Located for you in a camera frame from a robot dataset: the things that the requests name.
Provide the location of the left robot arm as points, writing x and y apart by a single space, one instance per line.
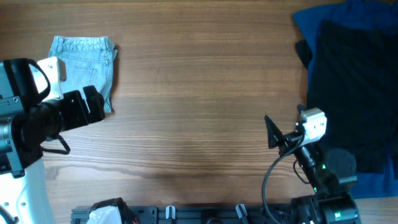
34 109

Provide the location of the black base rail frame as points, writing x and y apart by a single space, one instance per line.
236 214

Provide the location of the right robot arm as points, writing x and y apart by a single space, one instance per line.
331 173

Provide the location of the black cloth garment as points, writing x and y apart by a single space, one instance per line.
354 81

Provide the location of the blue cloth garment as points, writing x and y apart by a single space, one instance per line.
360 15

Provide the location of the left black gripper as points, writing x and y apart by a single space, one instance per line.
81 115

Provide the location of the light blue denim shorts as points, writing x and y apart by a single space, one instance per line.
88 61

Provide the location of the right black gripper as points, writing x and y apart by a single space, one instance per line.
275 136

